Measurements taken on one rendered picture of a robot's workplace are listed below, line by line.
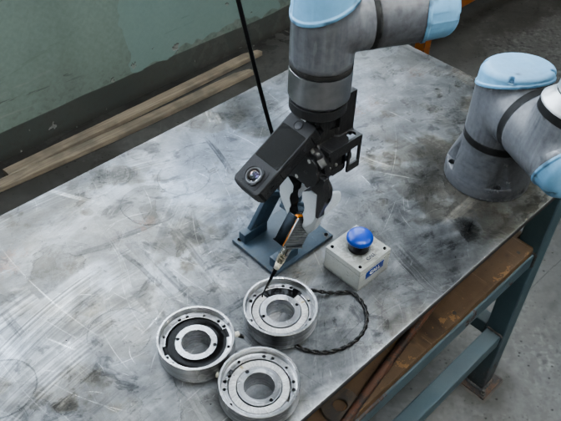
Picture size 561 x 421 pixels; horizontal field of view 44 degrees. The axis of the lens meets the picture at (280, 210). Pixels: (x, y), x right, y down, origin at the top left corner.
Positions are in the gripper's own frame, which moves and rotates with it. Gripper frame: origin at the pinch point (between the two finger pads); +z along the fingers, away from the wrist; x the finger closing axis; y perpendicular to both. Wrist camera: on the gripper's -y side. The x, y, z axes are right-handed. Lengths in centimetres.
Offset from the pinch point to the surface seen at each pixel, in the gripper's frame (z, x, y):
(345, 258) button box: 8.7, -4.0, 6.4
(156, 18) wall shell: 63, 159, 82
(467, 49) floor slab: 93, 94, 201
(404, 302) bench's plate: 13.2, -13.4, 9.8
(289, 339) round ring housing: 10.0, -8.3, -9.1
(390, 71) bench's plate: 13, 29, 56
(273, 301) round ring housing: 10.5, -1.9, -6.1
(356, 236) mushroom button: 5.7, -3.9, 8.6
